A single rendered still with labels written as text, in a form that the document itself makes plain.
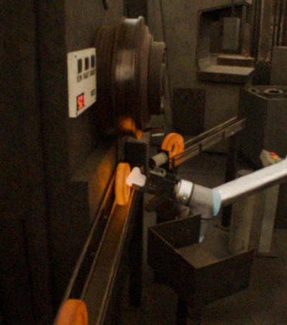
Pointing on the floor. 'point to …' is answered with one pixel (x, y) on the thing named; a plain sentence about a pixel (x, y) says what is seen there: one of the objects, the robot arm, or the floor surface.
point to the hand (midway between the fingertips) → (123, 178)
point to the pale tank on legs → (273, 27)
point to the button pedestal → (269, 199)
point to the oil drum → (235, 61)
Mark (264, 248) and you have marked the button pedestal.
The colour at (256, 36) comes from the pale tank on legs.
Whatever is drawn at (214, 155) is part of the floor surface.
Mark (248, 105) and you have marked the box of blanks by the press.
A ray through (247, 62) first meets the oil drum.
